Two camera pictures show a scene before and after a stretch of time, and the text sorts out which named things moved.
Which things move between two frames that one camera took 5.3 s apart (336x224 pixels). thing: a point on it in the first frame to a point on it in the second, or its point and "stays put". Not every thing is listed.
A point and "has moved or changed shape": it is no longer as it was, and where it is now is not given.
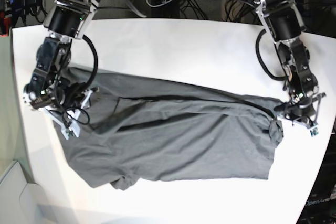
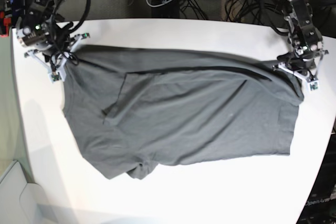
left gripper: (303, 103) to (306, 50)
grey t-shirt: (144, 128) has moved or changed shape
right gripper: (43, 91) to (40, 35)
